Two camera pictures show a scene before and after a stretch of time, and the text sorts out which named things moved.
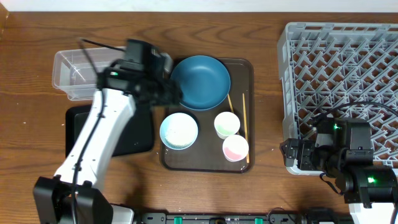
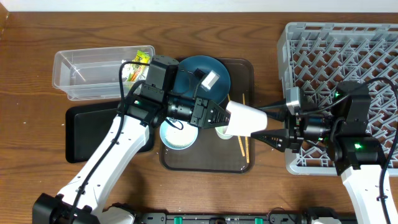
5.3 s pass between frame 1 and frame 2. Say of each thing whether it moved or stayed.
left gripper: moved
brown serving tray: stayed
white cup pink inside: moved
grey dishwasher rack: stayed
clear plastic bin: stayed
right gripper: moved
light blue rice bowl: stayed
